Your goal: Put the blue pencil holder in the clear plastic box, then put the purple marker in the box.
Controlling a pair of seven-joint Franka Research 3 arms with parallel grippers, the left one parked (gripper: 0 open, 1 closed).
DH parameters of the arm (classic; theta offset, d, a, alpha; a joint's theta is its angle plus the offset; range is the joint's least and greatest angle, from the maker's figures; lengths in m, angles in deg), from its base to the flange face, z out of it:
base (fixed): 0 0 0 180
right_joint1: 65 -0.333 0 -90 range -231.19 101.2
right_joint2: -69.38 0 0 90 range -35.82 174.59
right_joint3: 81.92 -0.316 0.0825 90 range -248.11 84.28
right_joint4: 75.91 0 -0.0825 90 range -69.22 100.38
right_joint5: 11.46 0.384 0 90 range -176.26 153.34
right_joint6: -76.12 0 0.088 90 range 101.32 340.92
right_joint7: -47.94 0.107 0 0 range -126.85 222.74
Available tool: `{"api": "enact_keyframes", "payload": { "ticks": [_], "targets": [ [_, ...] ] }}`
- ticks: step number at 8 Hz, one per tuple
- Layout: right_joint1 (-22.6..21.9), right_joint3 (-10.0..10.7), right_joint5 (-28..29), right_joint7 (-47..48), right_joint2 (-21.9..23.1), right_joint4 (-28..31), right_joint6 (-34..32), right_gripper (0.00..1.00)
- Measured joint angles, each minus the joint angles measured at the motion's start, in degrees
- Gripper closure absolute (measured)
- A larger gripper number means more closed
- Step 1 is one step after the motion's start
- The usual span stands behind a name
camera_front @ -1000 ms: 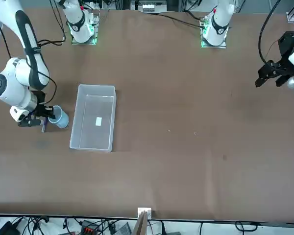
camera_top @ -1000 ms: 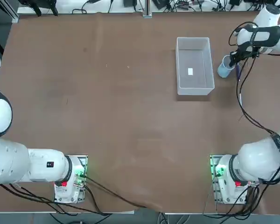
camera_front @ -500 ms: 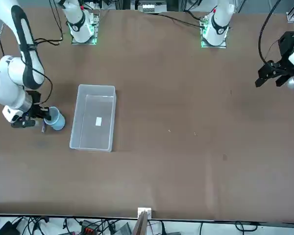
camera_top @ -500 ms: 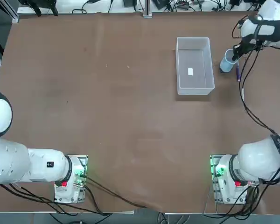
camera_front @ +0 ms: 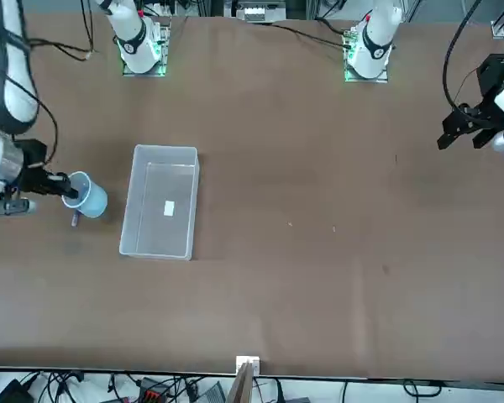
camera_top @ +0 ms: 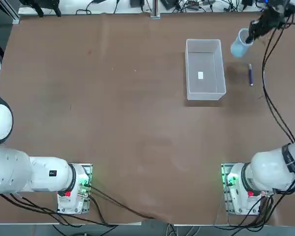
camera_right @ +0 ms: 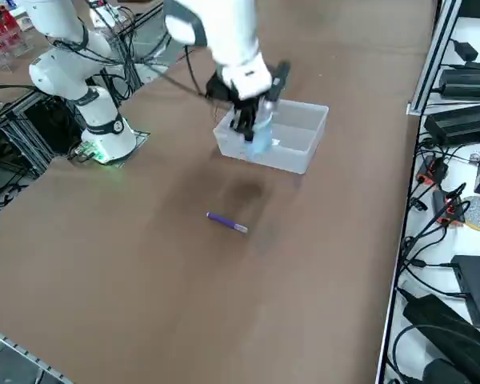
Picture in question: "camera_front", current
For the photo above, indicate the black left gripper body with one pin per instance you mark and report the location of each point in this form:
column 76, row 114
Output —
column 491, row 75

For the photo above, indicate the black hub with red ports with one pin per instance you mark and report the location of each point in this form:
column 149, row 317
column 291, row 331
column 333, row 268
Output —
column 153, row 392

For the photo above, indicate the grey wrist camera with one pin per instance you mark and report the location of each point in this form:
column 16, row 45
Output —
column 10, row 207

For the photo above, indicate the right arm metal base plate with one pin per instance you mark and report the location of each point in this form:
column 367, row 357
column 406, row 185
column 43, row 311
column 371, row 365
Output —
column 161, row 69

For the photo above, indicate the aluminium camera post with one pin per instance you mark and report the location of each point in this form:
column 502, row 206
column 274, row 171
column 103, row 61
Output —
column 243, row 384

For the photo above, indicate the purple marker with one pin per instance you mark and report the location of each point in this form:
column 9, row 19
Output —
column 75, row 220

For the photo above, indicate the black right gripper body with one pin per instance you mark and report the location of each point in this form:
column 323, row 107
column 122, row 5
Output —
column 33, row 178

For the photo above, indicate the white socket block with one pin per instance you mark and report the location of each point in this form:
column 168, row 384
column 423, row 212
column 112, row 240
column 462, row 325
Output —
column 254, row 14

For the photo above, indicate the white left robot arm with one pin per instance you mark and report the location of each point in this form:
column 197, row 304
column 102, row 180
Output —
column 376, row 42

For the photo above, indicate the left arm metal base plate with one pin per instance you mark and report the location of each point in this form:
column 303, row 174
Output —
column 348, row 75

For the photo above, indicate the blue pencil holder cup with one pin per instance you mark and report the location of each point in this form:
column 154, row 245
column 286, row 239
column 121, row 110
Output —
column 94, row 201

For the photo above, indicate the grey power adapter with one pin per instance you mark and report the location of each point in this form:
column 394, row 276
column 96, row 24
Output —
column 213, row 394

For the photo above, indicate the black power adapter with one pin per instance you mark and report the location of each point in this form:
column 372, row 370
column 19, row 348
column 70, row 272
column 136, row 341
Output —
column 12, row 392

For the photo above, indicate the clear plastic box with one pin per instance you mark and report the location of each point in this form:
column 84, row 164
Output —
column 159, row 235

